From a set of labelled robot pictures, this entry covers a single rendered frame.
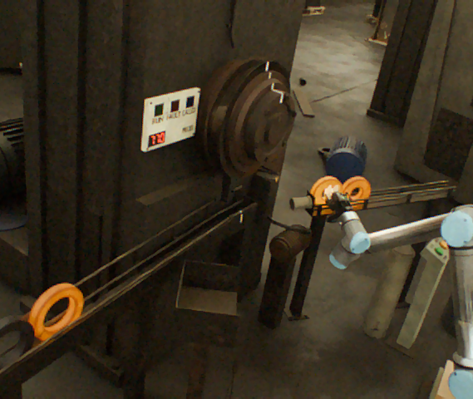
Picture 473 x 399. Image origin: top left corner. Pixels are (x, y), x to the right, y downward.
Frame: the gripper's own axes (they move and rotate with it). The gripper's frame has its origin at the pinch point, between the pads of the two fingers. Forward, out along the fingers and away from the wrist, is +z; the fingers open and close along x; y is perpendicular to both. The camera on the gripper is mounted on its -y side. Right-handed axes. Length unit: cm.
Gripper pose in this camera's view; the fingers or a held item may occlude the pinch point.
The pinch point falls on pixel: (327, 189)
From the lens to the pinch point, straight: 260.4
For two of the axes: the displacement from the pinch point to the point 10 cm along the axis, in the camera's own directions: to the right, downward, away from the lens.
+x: -9.4, 0.4, -3.4
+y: 2.2, -6.9, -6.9
